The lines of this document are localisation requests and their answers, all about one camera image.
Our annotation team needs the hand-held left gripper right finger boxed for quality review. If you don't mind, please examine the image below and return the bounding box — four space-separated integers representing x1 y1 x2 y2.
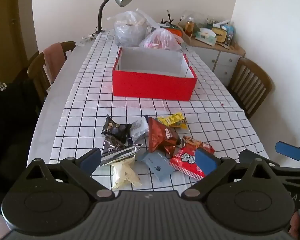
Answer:
181 147 273 202

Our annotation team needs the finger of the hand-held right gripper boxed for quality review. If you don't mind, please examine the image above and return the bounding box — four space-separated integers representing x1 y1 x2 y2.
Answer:
239 149 282 167
275 142 300 170

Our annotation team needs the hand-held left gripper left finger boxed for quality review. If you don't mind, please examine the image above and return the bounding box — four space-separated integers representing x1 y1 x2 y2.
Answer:
26 147 113 202

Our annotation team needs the red snack packet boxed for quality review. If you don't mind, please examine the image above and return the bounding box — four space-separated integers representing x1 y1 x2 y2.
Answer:
169 135 215 180

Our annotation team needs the dark snack packet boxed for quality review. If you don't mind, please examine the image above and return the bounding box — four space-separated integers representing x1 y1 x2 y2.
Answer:
102 135 127 155

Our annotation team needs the silver snack packet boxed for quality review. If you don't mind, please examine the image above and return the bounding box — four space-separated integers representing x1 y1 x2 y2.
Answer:
100 144 143 167

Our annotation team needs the cream snack packet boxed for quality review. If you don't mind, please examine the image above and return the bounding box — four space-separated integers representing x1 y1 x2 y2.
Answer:
110 156 142 190

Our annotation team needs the black cookie packet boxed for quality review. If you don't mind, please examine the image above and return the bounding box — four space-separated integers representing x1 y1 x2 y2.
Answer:
101 115 132 143

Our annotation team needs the blue-grey snack packet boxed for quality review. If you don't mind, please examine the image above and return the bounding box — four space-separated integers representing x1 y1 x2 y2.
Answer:
137 151 177 182

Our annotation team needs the brown cookie packet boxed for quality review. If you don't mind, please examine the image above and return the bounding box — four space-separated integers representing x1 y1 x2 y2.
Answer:
148 117 182 158

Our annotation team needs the yellow snack packet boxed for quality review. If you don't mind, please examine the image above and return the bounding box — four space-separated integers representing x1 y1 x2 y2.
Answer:
156 112 188 130

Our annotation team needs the grey snack packet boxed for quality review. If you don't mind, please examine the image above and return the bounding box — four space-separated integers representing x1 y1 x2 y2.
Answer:
129 117 149 143

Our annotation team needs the red cardboard box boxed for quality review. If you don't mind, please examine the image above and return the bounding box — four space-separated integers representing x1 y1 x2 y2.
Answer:
112 46 198 102

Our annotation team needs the person's right hand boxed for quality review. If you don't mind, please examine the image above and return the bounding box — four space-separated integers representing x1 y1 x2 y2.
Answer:
288 211 300 240

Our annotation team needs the checked white tablecloth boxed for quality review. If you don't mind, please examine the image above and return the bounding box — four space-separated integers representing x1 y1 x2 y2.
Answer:
49 29 271 193

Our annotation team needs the wooden slatted chair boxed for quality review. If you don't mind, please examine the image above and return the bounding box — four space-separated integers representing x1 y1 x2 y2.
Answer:
227 57 273 119

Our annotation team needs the white cabinet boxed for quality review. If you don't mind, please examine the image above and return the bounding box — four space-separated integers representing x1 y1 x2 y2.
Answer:
181 31 246 87

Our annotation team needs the pink cloth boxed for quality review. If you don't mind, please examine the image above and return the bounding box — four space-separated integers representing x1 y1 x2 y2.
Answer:
42 42 67 80

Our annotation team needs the blue printed packet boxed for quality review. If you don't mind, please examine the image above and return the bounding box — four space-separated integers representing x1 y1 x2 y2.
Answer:
226 25 236 45

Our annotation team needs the yellow case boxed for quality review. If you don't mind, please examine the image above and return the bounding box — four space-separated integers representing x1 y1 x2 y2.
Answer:
211 26 228 43

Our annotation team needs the brown cardboard tray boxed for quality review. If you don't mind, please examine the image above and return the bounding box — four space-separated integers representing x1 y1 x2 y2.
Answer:
177 25 198 46

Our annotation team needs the green tissue box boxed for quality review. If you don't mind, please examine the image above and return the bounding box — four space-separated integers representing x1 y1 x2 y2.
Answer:
195 27 217 46

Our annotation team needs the pink-filled plastic bag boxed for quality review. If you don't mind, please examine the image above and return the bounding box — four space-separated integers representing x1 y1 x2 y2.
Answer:
139 27 184 52

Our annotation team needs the large clear plastic bag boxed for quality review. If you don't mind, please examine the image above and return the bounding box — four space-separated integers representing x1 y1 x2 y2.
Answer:
107 9 160 47

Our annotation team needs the orange container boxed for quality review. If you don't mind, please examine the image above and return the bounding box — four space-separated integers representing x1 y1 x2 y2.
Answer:
162 24 183 39

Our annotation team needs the amber liquid glass jar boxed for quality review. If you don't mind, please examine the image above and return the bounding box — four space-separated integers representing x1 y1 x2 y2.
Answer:
185 17 194 37

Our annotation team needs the large clear glass jar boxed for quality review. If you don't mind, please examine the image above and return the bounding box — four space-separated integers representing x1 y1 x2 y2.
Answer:
177 10 208 30

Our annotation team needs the black brush rack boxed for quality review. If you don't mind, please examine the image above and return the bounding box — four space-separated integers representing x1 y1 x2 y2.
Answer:
161 9 175 27

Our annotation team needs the brown wooden door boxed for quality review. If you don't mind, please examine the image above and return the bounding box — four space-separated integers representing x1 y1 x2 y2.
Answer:
0 0 39 85

